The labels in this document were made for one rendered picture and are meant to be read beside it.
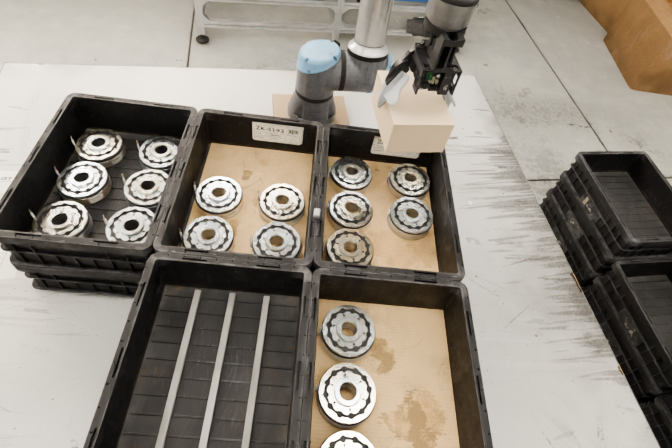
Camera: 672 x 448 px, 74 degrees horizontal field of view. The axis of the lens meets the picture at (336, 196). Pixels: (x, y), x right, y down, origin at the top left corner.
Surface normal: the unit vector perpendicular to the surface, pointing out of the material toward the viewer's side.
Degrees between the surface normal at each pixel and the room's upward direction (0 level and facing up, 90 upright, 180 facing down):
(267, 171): 0
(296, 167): 0
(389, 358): 0
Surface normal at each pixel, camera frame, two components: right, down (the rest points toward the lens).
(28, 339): 0.13, -0.61
